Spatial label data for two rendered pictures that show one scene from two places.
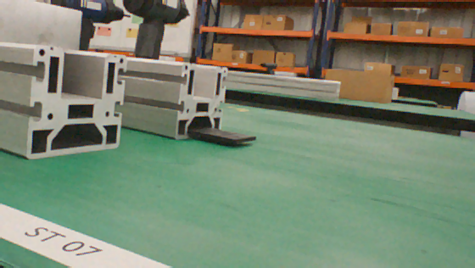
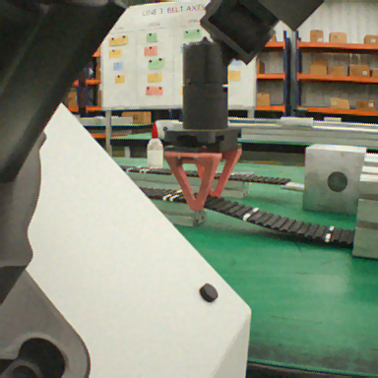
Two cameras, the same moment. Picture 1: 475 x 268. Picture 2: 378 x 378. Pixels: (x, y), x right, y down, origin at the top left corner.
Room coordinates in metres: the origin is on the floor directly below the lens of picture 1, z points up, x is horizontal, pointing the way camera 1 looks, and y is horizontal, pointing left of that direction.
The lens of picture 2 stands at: (0.45, 0.98, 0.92)
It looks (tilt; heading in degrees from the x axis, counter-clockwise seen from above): 12 degrees down; 351
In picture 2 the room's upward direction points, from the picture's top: straight up
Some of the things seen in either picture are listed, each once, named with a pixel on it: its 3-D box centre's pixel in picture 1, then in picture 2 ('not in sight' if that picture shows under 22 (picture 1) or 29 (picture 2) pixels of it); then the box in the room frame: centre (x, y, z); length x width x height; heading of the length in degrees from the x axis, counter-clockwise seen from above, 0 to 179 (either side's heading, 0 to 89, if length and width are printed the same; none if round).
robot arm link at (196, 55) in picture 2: not in sight; (205, 66); (0.95, 0.86, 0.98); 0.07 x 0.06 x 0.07; 166
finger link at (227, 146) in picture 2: not in sight; (209, 168); (0.95, 0.86, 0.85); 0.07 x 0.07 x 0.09; 53
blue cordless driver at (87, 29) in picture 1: (92, 44); not in sight; (0.99, 0.18, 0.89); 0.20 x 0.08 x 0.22; 132
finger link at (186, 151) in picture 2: not in sight; (200, 171); (0.93, 0.87, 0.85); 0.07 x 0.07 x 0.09; 53
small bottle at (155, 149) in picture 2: not in sight; (155, 146); (1.44, 0.88, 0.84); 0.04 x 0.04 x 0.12
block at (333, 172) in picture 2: not in sight; (336, 177); (1.00, 0.64, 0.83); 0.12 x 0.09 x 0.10; 143
